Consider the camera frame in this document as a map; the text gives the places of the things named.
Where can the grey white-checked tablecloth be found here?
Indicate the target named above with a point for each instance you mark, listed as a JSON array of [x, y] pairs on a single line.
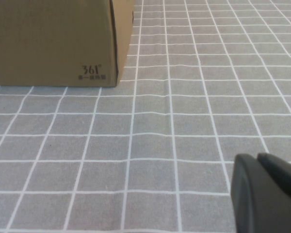
[[160, 145]]

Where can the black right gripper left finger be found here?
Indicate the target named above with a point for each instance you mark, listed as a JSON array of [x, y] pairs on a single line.
[[257, 206]]

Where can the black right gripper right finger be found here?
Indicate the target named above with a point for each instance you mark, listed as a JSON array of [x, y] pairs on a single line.
[[286, 174]]

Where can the brown cardboard shoe box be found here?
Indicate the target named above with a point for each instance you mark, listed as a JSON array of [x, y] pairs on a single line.
[[51, 43]]

